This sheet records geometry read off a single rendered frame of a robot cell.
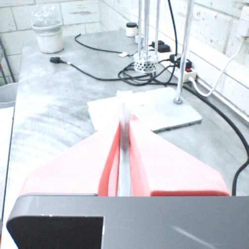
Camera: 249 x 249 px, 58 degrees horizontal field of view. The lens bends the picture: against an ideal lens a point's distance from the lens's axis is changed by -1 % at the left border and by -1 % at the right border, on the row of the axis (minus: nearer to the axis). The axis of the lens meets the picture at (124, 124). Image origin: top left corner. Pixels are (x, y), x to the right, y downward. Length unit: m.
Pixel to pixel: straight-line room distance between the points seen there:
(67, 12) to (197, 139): 2.19
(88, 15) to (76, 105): 1.96
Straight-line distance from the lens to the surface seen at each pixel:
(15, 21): 2.62
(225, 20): 0.83
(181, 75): 0.68
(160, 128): 0.61
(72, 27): 2.63
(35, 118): 0.72
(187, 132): 0.63
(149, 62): 0.58
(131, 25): 1.33
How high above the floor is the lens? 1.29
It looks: 38 degrees down
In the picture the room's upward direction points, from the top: 2 degrees counter-clockwise
